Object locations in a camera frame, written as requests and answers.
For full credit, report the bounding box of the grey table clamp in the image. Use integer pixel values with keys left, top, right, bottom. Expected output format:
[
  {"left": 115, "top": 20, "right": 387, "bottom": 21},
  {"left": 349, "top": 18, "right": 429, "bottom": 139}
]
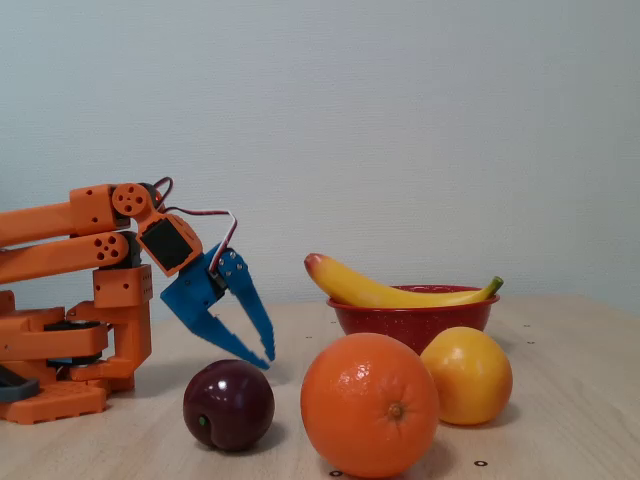
[{"left": 0, "top": 364, "right": 41, "bottom": 404}]

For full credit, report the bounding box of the orange robot base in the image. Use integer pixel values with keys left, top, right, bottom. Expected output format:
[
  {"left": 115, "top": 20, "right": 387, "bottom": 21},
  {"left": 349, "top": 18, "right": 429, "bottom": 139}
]
[{"left": 0, "top": 289, "right": 111, "bottom": 426}]

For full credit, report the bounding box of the white servo cable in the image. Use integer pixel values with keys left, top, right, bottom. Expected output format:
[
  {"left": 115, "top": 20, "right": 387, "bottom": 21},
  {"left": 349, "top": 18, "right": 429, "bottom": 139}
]
[{"left": 152, "top": 177, "right": 239, "bottom": 274}]

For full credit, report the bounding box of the large orange fruit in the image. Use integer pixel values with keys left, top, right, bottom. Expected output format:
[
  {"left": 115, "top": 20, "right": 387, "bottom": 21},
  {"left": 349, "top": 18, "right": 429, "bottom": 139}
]
[{"left": 300, "top": 332, "right": 441, "bottom": 480}]

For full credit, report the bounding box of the small yellow-orange round fruit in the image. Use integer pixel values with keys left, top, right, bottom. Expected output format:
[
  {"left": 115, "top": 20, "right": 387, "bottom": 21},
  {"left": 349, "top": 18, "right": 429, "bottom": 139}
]
[{"left": 419, "top": 326, "right": 514, "bottom": 427}]

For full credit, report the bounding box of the yellow plastic banana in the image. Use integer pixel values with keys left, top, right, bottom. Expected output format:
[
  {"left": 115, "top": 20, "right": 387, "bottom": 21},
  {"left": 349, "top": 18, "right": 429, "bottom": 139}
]
[{"left": 303, "top": 253, "right": 505, "bottom": 309}]

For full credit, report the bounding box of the dark purple plum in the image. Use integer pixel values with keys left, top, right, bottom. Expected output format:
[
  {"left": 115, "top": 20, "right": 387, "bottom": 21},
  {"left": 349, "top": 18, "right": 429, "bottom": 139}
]
[{"left": 182, "top": 359, "right": 276, "bottom": 452}]

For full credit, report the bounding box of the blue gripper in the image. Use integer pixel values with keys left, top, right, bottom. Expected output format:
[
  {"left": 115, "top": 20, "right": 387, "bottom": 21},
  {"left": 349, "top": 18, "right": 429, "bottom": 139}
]
[{"left": 160, "top": 243, "right": 276, "bottom": 371}]

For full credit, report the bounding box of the red speckled enamel bowl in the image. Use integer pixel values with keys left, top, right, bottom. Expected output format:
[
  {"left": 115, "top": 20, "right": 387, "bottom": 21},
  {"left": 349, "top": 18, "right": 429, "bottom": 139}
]
[{"left": 326, "top": 284, "right": 501, "bottom": 356}]

